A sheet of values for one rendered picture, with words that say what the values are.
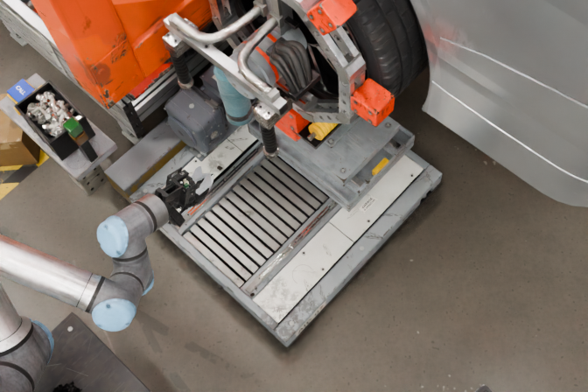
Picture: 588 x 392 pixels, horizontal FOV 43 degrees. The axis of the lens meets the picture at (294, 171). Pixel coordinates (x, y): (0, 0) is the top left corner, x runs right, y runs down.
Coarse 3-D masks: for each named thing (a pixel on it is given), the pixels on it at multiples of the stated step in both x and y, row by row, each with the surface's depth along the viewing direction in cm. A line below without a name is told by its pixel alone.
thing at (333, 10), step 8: (320, 0) 176; (328, 0) 169; (336, 0) 170; (344, 0) 171; (352, 0) 172; (312, 8) 173; (320, 8) 169; (328, 8) 169; (336, 8) 170; (344, 8) 171; (352, 8) 171; (312, 16) 175; (320, 16) 172; (328, 16) 169; (336, 16) 170; (344, 16) 171; (320, 24) 175; (328, 24) 172; (336, 24) 170; (320, 32) 178; (328, 32) 175
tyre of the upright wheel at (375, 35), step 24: (360, 0) 176; (384, 0) 179; (408, 0) 183; (360, 24) 179; (384, 24) 180; (408, 24) 185; (360, 48) 187; (384, 48) 182; (408, 48) 188; (384, 72) 187; (408, 72) 195
